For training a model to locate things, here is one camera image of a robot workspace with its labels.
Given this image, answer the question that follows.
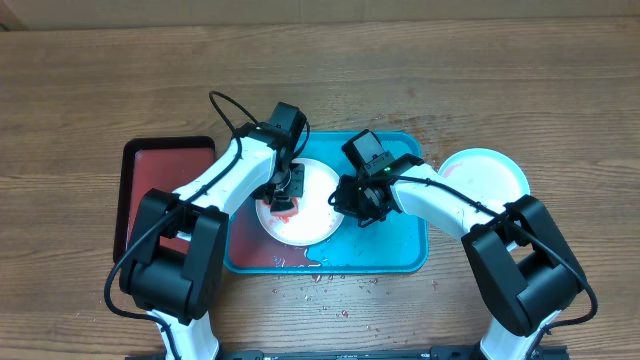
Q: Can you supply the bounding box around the white plate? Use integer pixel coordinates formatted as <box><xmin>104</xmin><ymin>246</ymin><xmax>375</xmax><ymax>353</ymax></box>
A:
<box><xmin>255</xmin><ymin>158</ymin><xmax>344</xmax><ymax>247</ymax></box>

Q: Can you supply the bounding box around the light blue rimmed plate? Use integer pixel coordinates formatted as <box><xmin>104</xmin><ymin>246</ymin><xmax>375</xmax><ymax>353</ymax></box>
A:
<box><xmin>438</xmin><ymin>148</ymin><xmax>531</xmax><ymax>205</ymax></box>

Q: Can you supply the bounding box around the green and orange sponge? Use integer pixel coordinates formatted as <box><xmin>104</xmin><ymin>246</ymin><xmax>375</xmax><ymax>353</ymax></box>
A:
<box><xmin>269</xmin><ymin>197</ymin><xmax>299</xmax><ymax>223</ymax></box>

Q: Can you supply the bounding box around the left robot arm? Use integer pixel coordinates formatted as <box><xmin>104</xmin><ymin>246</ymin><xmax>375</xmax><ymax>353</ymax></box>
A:
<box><xmin>104</xmin><ymin>103</ymin><xmax>309</xmax><ymax>359</ymax></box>

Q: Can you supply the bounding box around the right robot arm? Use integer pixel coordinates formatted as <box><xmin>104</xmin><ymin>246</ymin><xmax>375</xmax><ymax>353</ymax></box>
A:
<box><xmin>329</xmin><ymin>130</ymin><xmax>598</xmax><ymax>359</ymax></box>

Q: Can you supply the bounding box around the teal plastic tray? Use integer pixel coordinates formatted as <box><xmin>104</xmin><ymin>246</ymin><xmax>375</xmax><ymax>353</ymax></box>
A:
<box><xmin>222</xmin><ymin>130</ymin><xmax>430</xmax><ymax>275</ymax></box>

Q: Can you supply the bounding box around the red and black tray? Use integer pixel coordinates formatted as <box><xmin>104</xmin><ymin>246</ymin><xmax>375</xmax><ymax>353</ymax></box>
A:
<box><xmin>113</xmin><ymin>136</ymin><xmax>216</xmax><ymax>261</ymax></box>

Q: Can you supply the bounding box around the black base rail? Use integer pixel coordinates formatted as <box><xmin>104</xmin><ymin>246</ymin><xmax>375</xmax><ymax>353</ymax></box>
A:
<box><xmin>124</xmin><ymin>345</ymin><xmax>570</xmax><ymax>360</ymax></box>

